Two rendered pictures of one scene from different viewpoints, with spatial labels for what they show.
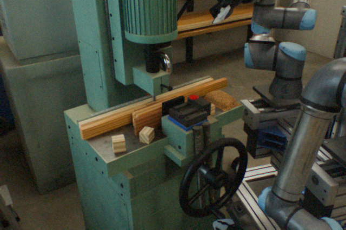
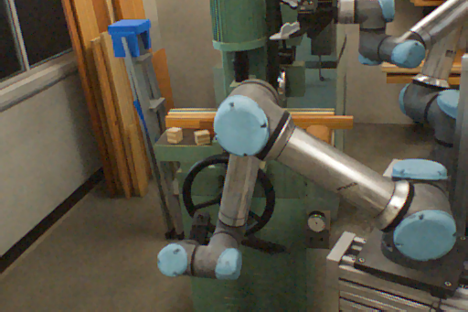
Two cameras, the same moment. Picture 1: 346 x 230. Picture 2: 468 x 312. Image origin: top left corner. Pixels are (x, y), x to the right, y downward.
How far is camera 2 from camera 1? 1.19 m
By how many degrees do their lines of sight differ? 44
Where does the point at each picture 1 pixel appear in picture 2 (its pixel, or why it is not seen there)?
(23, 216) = not seen: hidden behind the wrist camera
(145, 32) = (218, 37)
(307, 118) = not seen: hidden behind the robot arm
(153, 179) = (204, 185)
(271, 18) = (368, 46)
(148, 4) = (216, 11)
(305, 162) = (229, 182)
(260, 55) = (412, 101)
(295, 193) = (225, 214)
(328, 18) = not seen: outside the picture
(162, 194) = (216, 208)
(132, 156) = (179, 150)
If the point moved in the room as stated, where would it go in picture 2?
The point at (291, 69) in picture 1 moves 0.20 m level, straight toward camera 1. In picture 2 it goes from (442, 129) to (387, 143)
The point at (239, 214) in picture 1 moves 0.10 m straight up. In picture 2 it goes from (196, 221) to (193, 190)
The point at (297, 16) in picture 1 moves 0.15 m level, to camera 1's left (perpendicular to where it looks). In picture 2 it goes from (389, 47) to (344, 41)
